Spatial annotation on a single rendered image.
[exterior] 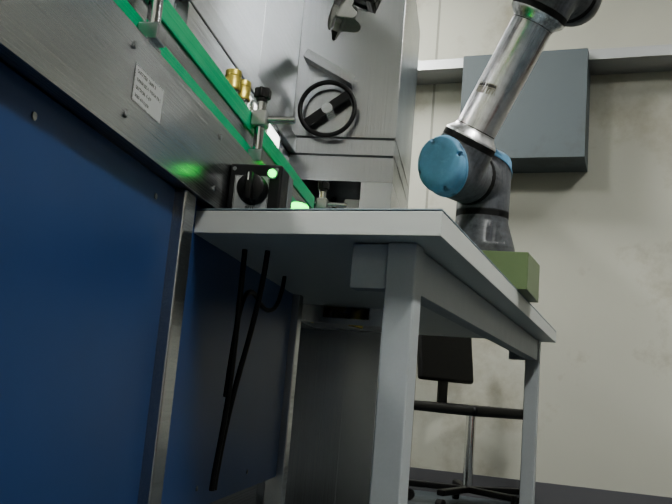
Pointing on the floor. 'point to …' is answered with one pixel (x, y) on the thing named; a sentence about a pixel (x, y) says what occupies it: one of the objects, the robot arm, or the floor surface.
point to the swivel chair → (426, 367)
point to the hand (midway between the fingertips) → (330, 29)
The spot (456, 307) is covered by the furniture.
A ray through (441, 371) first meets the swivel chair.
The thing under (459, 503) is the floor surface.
